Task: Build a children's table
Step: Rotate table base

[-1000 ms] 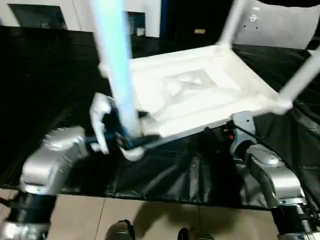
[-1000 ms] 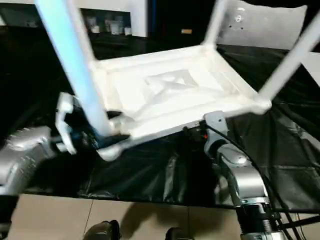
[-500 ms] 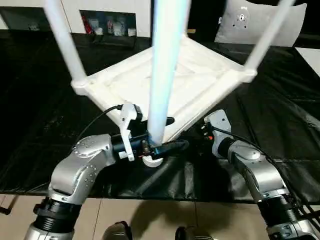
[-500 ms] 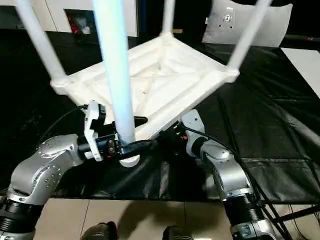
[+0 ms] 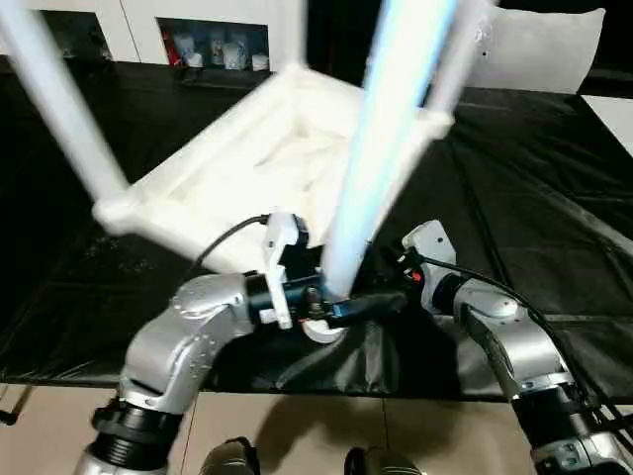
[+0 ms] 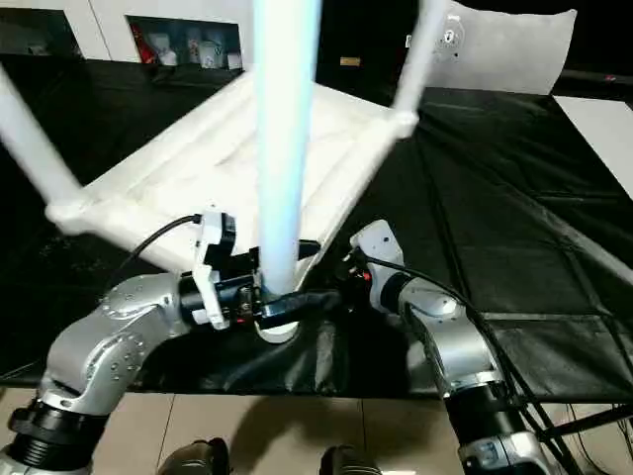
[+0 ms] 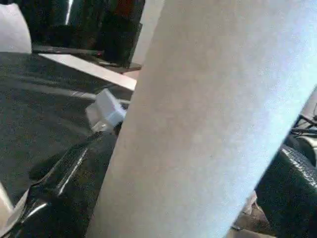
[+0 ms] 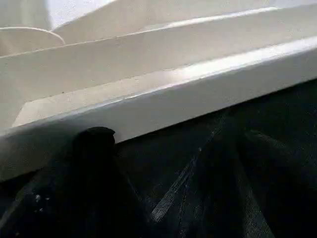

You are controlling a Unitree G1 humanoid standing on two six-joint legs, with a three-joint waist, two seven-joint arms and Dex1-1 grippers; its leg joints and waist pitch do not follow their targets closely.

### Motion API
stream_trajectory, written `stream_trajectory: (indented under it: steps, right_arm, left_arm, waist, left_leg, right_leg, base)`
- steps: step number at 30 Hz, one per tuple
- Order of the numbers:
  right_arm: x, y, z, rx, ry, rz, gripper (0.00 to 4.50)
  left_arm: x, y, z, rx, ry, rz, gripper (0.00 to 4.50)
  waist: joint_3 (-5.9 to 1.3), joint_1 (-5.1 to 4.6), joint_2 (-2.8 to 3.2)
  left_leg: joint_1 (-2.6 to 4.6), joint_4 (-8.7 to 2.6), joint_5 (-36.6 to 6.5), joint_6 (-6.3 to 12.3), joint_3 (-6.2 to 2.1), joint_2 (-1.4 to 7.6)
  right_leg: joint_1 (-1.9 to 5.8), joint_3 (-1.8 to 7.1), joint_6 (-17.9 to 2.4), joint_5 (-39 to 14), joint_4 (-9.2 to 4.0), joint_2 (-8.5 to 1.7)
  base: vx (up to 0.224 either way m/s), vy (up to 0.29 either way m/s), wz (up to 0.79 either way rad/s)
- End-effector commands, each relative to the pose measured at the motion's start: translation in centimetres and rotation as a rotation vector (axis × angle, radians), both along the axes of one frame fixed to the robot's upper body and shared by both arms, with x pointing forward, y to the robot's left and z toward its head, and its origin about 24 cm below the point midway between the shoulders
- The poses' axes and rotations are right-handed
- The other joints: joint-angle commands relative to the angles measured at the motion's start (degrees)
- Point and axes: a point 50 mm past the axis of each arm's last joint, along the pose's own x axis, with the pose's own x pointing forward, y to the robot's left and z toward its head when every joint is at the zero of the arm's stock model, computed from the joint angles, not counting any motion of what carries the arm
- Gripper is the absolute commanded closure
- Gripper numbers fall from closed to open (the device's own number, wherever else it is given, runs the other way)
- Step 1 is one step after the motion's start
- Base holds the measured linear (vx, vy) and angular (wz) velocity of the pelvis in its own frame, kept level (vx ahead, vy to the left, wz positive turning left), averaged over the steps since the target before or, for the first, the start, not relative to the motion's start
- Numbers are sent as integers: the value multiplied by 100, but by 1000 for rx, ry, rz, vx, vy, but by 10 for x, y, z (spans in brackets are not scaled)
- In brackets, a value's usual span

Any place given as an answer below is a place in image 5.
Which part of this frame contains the white flat board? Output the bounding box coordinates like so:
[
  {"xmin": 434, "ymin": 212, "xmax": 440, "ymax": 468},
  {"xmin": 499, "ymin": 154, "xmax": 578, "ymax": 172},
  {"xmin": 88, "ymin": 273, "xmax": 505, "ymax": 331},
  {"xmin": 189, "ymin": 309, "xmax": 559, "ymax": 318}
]
[{"xmin": 593, "ymin": 95, "xmax": 633, "ymax": 154}]

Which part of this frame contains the white glass-door cabinet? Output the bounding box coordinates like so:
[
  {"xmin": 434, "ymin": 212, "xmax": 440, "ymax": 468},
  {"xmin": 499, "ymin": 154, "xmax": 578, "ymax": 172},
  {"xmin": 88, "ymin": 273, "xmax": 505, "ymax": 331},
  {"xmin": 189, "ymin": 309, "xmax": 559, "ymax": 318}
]
[{"xmin": 0, "ymin": 0, "xmax": 278, "ymax": 72}]

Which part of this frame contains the dark left robot foot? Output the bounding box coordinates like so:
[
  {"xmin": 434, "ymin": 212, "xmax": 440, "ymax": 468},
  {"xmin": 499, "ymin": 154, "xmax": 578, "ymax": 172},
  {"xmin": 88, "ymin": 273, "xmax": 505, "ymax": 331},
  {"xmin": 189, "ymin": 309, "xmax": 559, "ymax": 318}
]
[{"xmin": 198, "ymin": 437, "xmax": 261, "ymax": 475}]

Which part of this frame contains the dark right robot foot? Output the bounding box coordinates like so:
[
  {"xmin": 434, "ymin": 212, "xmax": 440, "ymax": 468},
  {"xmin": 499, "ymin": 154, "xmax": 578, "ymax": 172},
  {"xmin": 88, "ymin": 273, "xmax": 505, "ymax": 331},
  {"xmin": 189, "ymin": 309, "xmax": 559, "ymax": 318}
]
[{"xmin": 344, "ymin": 445, "xmax": 426, "ymax": 475}]

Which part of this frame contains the black cabinet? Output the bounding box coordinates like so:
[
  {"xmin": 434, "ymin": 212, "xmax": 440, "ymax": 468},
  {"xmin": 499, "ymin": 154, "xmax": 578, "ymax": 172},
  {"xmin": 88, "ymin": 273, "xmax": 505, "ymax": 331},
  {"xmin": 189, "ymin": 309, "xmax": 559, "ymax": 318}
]
[{"xmin": 307, "ymin": 0, "xmax": 387, "ymax": 85}]

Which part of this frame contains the black work mat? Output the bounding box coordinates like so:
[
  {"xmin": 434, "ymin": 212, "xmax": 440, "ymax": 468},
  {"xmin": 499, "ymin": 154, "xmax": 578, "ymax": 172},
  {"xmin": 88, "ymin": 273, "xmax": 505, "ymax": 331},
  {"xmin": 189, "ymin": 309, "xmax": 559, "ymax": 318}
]
[{"xmin": 0, "ymin": 54, "xmax": 633, "ymax": 402}]

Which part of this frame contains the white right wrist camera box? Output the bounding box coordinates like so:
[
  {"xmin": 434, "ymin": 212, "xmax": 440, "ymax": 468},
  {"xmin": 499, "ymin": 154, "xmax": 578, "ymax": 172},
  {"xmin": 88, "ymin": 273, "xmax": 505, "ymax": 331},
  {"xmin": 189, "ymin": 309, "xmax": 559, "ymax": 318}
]
[{"xmin": 401, "ymin": 220, "xmax": 458, "ymax": 283}]

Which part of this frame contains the light grey cushion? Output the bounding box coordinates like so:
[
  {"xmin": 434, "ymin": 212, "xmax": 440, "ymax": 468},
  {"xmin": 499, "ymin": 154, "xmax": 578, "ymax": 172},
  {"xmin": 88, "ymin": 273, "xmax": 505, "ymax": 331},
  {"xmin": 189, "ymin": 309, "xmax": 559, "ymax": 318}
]
[{"xmin": 465, "ymin": 8, "xmax": 606, "ymax": 96}]

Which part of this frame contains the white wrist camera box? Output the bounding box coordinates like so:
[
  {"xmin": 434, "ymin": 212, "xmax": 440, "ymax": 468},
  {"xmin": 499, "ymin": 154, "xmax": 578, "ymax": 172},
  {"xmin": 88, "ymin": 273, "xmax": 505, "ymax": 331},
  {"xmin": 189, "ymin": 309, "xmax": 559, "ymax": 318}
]
[
  {"xmin": 401, "ymin": 220, "xmax": 458, "ymax": 283},
  {"xmin": 259, "ymin": 210, "xmax": 310, "ymax": 330}
]

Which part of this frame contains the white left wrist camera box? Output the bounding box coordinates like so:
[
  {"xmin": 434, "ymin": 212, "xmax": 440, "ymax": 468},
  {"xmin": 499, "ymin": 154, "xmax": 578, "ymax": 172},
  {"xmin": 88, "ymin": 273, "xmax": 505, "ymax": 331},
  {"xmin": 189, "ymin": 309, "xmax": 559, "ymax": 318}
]
[{"xmin": 259, "ymin": 210, "xmax": 310, "ymax": 330}]

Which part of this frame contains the white plastic table leg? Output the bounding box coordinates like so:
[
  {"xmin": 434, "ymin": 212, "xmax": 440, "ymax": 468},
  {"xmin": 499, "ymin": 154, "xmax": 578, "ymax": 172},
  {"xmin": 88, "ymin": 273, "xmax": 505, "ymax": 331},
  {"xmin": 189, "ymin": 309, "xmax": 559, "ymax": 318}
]
[
  {"xmin": 302, "ymin": 0, "xmax": 458, "ymax": 345},
  {"xmin": 0, "ymin": 0, "xmax": 130, "ymax": 214},
  {"xmin": 269, "ymin": 0, "xmax": 308, "ymax": 75},
  {"xmin": 420, "ymin": 0, "xmax": 496, "ymax": 120}
]

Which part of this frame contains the white plastic table top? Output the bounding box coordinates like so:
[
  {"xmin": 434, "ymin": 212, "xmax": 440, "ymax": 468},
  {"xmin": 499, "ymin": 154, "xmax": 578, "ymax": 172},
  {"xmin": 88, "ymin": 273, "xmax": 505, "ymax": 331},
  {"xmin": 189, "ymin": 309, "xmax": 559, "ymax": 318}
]
[{"xmin": 94, "ymin": 64, "xmax": 456, "ymax": 288}]

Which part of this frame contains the dark robot foot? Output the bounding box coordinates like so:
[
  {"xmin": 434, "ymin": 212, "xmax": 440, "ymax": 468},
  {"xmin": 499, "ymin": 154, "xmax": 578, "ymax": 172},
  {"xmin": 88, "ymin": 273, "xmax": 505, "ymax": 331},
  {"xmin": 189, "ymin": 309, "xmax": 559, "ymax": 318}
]
[
  {"xmin": 198, "ymin": 437, "xmax": 261, "ymax": 475},
  {"xmin": 344, "ymin": 445, "xmax": 426, "ymax": 475}
]

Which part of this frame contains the black stand leg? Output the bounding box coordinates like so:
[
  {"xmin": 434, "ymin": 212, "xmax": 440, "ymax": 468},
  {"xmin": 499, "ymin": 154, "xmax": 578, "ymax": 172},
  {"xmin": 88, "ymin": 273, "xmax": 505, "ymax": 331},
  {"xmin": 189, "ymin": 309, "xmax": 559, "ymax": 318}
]
[{"xmin": 0, "ymin": 386, "xmax": 36, "ymax": 427}]

